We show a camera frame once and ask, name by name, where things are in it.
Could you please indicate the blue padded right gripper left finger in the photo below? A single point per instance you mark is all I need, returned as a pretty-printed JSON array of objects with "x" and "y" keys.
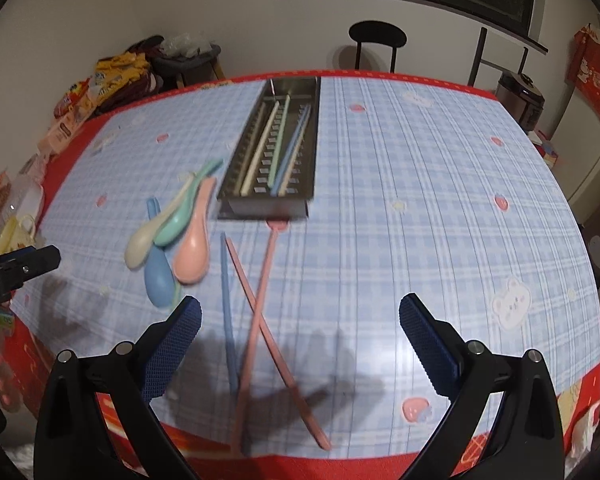
[{"x": 164, "y": 345}]

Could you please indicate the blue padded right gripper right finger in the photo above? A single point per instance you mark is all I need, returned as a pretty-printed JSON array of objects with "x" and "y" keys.
[{"x": 434, "y": 342}]

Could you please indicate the blue chopstick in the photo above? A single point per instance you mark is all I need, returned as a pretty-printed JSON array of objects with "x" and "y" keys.
[
  {"x": 230, "y": 348},
  {"x": 291, "y": 148}
]

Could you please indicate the blue soup spoon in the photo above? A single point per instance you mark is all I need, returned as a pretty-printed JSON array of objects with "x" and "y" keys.
[{"x": 159, "y": 280}]

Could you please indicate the pink soup spoon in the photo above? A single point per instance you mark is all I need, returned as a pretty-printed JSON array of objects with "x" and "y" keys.
[{"x": 191, "y": 262}]

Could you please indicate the beige soup spoon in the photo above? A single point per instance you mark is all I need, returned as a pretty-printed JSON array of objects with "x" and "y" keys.
[{"x": 140, "y": 242}]

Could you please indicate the green soup spoon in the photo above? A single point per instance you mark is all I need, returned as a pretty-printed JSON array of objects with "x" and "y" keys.
[{"x": 178, "y": 221}]

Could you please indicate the yellow cartoon mug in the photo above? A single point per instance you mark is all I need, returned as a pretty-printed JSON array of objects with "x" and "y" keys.
[{"x": 17, "y": 233}]

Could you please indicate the blue plaid tablecloth red border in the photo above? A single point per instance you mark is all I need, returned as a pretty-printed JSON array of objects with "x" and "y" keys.
[{"x": 420, "y": 186}]

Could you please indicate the white paper tags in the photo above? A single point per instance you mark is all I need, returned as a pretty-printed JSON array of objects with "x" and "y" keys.
[{"x": 105, "y": 141}]

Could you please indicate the snack packages stack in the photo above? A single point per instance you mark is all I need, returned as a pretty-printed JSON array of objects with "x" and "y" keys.
[{"x": 74, "y": 108}]

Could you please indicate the stainless steel utensil tray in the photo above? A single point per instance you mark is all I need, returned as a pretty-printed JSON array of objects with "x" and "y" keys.
[{"x": 259, "y": 204}]

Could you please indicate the white refrigerator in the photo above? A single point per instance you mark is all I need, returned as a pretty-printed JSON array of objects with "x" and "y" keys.
[{"x": 577, "y": 143}]

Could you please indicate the dark rice cooker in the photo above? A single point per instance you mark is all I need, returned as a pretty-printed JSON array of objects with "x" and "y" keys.
[{"x": 524, "y": 102}]

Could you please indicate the grey stool with wooden legs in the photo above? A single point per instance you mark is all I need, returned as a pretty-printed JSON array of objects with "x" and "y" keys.
[{"x": 177, "y": 73}]

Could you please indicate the clear plastic bag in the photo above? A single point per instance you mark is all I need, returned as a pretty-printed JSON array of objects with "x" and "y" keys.
[{"x": 185, "y": 45}]

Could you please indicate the black metal rack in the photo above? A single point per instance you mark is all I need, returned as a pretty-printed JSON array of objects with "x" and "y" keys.
[{"x": 495, "y": 55}]

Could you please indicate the red cloth on refrigerator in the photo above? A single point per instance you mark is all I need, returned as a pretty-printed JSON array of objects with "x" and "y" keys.
[{"x": 584, "y": 68}]

